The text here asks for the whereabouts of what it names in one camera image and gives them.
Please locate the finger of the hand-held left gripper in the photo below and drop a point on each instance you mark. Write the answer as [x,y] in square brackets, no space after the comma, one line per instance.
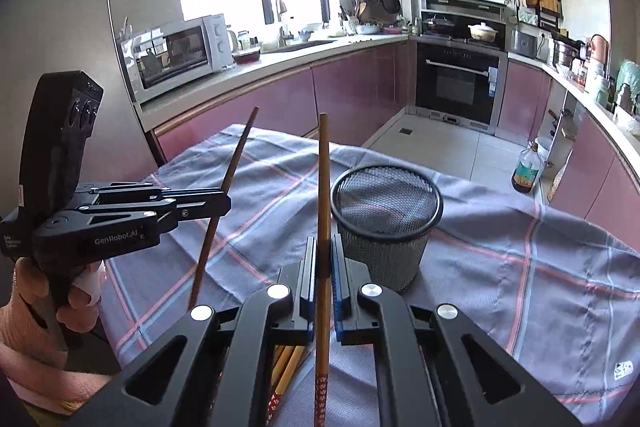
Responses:
[200,209]
[150,193]

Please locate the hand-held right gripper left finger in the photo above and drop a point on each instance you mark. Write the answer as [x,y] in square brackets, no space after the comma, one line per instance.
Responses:
[310,279]

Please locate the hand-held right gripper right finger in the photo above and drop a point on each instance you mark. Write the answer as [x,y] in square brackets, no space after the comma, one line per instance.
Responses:
[340,279]

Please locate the black mesh utensil cup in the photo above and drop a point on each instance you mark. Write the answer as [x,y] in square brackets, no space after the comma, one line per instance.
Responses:
[380,252]

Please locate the chopsticks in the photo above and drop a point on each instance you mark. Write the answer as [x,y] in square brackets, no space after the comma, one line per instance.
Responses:
[287,377]

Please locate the person's left hand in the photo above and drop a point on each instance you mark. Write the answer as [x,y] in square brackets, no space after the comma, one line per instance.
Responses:
[80,302]

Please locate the grey refrigerator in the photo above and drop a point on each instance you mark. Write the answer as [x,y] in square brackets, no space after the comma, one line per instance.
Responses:
[75,7]

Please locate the grey plaid tablecloth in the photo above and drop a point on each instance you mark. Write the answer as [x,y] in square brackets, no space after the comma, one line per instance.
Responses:
[500,282]

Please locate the dark red bowl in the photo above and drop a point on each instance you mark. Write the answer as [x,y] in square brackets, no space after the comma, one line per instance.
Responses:
[247,54]

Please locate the white microwave oven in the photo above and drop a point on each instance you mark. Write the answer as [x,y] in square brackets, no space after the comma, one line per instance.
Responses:
[215,42]

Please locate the steel sink faucet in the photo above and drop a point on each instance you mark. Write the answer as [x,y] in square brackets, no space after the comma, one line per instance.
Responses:
[285,34]

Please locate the pink base cabinet run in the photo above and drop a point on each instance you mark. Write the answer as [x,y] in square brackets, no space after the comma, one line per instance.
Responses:
[350,82]
[520,92]

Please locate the cooking oil bottle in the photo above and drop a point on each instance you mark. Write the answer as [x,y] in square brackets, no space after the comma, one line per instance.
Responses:
[526,172]

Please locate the black built-in oven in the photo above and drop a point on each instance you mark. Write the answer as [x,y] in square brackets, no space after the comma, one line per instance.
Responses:
[457,82]

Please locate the black wok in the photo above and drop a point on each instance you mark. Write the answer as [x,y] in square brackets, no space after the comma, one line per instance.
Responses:
[438,26]

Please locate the hanging black frying pan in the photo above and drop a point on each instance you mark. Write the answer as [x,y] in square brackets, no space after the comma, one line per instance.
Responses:
[392,3]

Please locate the white casserole pot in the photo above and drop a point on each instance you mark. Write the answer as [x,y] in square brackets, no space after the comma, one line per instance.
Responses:
[482,33]

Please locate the silver box appliance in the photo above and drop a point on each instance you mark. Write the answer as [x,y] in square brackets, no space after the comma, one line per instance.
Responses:
[525,44]

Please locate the steel range hood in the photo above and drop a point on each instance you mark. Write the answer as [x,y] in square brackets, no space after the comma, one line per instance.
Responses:
[462,4]

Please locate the stacked steel pot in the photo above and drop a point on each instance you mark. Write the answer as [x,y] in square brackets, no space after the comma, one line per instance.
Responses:
[567,54]

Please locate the copper coloured kettle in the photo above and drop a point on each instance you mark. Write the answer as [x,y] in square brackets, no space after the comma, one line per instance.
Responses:
[599,49]

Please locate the green cloth cover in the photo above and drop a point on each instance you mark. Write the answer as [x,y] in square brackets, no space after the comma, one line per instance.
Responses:
[631,82]

